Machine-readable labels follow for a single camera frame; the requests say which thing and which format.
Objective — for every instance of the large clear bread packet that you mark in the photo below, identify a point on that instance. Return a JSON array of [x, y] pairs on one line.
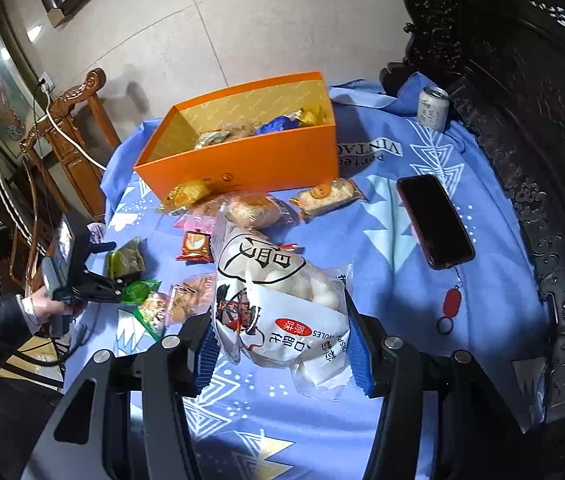
[[242, 131]]

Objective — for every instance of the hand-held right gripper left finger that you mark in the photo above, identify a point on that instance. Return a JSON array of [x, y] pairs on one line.
[[206, 355]]

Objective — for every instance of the pastry packet with orange label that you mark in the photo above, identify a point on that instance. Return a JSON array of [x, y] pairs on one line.
[[327, 197]]

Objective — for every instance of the pink cracker packet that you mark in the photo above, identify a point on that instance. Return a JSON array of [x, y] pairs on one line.
[[197, 217]]

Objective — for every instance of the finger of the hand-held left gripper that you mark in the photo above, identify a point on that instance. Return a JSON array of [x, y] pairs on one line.
[[102, 248], [105, 287]]

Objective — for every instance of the yellow-orange snack packet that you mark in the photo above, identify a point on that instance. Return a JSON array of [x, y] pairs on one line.
[[187, 195]]

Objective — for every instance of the small green snack packet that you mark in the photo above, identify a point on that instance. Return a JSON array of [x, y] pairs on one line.
[[140, 291]]

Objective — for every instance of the round cake clear packet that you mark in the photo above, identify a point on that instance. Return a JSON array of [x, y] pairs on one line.
[[255, 210]]

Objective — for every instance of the red biscuit packet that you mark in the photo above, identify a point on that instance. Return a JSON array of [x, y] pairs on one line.
[[195, 247]]

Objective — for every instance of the green nut packet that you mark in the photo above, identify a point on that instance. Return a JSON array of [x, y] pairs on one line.
[[155, 312]]

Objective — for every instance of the white wall socket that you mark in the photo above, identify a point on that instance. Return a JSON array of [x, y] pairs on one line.
[[46, 83]]

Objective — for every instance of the white puffed snack bag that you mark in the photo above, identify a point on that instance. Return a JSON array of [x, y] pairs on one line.
[[282, 320]]

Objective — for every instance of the yellow-green snack packet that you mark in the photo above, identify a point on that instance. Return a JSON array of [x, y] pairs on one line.
[[127, 260]]

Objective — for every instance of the white drink can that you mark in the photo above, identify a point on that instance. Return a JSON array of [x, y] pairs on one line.
[[432, 110]]

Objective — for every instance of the yellow snack packet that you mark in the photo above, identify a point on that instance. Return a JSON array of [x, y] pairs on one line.
[[312, 116]]

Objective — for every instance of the carved brown wooden chair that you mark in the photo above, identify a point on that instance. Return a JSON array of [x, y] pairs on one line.
[[70, 130]]

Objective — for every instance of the person's left hand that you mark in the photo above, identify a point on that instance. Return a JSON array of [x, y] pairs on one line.
[[37, 305]]

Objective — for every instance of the red key tag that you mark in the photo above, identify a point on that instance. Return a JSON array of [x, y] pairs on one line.
[[451, 302]]

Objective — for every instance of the clear cracker packet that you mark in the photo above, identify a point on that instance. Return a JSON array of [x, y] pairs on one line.
[[190, 297]]

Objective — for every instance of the blue snack packet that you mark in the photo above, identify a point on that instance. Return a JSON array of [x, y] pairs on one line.
[[277, 125]]

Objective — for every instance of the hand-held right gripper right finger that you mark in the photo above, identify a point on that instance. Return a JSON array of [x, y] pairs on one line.
[[362, 350]]

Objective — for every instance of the dark carved wooden furniture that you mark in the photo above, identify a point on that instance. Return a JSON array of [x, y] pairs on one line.
[[527, 135]]

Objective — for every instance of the clear packet with green label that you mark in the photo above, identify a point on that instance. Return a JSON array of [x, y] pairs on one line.
[[212, 139]]

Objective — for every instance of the orange cardboard box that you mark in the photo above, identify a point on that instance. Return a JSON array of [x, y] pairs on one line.
[[262, 160]]

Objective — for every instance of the black smartphone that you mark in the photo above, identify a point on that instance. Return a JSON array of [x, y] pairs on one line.
[[435, 220]]

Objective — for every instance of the blue printed tablecloth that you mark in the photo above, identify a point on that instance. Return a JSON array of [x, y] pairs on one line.
[[287, 435]]

